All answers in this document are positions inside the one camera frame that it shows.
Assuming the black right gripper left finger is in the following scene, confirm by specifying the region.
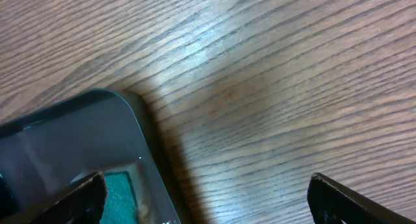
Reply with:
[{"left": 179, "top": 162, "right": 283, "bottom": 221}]
[{"left": 1, "top": 172, "right": 107, "bottom": 224}]

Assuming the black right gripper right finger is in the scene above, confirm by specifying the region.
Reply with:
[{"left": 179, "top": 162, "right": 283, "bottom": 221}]
[{"left": 307, "top": 173, "right": 413, "bottom": 224}]

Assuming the green yellow sponge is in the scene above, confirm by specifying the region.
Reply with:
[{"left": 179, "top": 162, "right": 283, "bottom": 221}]
[{"left": 99, "top": 172, "right": 138, "bottom": 224}]

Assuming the black plastic tray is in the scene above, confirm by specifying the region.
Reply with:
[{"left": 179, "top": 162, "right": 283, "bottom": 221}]
[{"left": 1, "top": 89, "right": 191, "bottom": 224}]

